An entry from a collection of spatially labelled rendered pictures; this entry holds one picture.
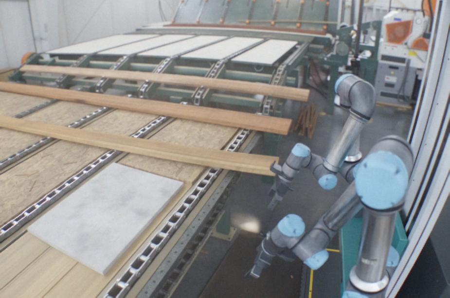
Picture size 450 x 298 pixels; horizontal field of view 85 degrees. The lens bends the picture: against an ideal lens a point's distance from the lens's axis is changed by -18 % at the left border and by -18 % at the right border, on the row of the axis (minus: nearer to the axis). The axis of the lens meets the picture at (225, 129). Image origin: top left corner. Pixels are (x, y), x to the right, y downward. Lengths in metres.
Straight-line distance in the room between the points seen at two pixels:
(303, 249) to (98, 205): 0.91
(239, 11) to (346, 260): 6.65
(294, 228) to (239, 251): 1.31
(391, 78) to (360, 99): 4.38
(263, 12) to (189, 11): 2.00
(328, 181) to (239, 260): 1.08
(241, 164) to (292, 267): 0.95
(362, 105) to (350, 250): 0.61
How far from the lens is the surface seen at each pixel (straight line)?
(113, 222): 1.28
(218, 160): 1.53
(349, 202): 0.93
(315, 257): 0.95
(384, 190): 0.68
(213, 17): 7.47
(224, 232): 2.30
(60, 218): 1.40
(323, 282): 1.70
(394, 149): 0.72
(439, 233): 1.41
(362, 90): 1.24
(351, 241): 1.38
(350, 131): 1.24
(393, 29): 5.52
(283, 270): 2.12
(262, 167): 1.48
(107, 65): 3.85
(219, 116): 2.05
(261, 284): 2.03
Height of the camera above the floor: 1.67
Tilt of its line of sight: 25 degrees down
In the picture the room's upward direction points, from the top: straight up
